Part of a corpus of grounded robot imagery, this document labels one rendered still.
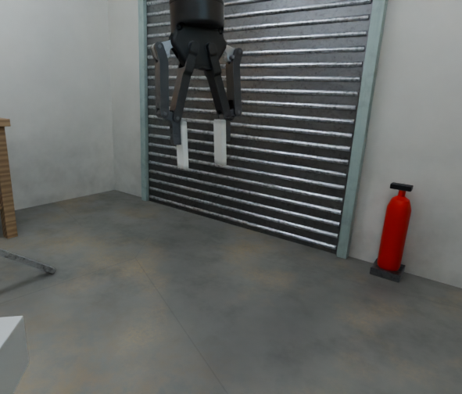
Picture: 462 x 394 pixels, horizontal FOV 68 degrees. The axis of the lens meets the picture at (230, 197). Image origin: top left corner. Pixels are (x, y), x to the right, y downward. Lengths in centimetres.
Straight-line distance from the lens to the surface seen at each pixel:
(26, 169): 362
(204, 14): 51
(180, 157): 52
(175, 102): 51
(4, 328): 65
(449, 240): 252
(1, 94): 350
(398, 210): 233
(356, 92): 246
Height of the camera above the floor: 104
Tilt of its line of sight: 15 degrees down
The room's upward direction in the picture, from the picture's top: 3 degrees clockwise
